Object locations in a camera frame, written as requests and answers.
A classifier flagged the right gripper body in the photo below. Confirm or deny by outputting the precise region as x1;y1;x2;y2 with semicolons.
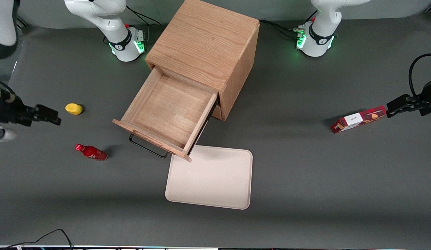
0;87;22;127

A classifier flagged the black metal drawer handle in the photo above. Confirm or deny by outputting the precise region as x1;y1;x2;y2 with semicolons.
129;133;170;159

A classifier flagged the wooden drawer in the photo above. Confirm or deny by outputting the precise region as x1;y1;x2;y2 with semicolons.
112;66;220;163

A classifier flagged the yellow lemon toy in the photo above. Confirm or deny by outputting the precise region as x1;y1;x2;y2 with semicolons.
65;103;83;116

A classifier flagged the red tartan shortbread box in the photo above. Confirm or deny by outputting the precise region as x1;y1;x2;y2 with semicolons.
331;105;387;134

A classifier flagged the red soda bottle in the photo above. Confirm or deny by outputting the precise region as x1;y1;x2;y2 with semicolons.
75;143;108;162

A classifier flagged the cream plastic tray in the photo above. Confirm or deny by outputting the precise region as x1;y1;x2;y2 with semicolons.
165;145;254;210

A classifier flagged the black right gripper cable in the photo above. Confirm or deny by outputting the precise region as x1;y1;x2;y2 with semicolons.
0;77;17;103

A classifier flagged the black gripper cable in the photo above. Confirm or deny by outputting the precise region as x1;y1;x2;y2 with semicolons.
0;77;17;103
408;53;431;100

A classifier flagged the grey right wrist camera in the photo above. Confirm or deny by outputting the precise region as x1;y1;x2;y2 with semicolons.
0;127;16;142

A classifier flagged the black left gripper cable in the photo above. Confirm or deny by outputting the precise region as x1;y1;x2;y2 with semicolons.
408;53;431;100

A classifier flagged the thin black table-edge cable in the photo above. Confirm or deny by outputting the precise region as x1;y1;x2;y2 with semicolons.
3;229;74;250

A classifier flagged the black right arm base cable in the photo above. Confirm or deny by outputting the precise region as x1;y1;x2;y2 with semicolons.
126;5;162;26

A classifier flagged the black arm base cable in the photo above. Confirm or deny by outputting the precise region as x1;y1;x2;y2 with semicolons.
126;5;162;26
259;19;306;41

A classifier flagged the black left arm base cable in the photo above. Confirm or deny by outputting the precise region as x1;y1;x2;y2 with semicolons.
259;19;306;41

